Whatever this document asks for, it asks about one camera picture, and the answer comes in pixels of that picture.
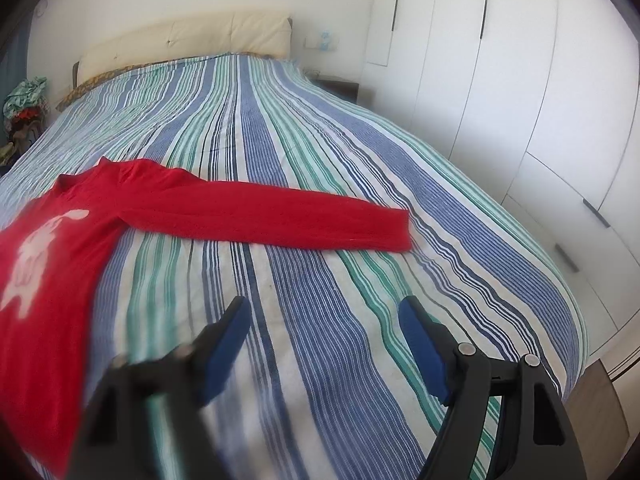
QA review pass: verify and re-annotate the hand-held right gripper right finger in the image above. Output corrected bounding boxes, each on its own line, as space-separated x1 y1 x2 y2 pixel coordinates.
398 295 588 480

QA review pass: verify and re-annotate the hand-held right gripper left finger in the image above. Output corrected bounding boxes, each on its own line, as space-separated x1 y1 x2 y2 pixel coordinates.
70 296 252 480

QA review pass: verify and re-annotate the red knit sweater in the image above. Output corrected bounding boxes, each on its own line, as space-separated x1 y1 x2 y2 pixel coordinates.
0 157 413 480

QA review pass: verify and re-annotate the pile of colourful clothes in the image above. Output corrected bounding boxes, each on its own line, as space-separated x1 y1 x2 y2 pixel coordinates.
2 76 51 161

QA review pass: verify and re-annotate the striped bedspread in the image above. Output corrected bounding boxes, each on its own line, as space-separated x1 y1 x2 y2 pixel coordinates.
0 52 591 480

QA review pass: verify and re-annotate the dark wooden nightstand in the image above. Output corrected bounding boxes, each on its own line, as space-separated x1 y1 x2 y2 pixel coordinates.
310 74 361 106

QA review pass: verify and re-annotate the white wardrobe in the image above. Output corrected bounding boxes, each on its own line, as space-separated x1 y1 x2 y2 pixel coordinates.
360 0 640 356

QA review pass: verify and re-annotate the cream padded headboard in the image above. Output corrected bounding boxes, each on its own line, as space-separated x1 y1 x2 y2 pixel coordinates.
75 10 293 86

